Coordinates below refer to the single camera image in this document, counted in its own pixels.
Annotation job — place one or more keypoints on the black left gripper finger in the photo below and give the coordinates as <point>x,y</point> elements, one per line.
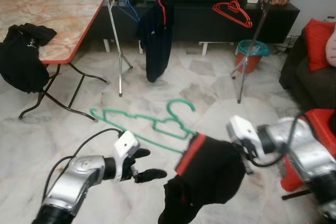
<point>152,174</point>
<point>142,153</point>

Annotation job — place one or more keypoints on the black garment red stripe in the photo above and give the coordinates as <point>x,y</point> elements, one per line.
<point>210,177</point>

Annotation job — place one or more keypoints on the green plastic hanger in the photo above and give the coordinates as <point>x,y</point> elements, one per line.
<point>181,100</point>

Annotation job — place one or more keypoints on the plain black garment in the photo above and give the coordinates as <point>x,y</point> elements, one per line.
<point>23,56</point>

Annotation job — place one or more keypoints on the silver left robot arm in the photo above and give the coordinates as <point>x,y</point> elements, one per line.
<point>73,179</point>

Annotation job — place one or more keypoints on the blue plastic hanger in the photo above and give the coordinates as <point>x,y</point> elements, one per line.
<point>128,9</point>

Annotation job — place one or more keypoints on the red plastic stool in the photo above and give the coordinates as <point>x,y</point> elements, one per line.
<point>323,129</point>

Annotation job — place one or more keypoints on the dark grey fabric sofa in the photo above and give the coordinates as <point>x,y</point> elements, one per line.
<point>310,85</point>

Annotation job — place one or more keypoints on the red bin teal bag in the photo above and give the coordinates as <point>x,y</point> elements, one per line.
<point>252,53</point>

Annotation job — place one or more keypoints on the navy shirt red collar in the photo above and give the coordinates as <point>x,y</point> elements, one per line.
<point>155,40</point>

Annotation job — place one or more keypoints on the red cushion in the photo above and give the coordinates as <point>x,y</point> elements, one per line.
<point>317,43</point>

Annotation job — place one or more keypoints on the pink cat face pillow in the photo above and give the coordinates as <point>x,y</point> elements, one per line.
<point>332,48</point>

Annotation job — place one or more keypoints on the black TV console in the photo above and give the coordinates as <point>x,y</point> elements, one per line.
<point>210,22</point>

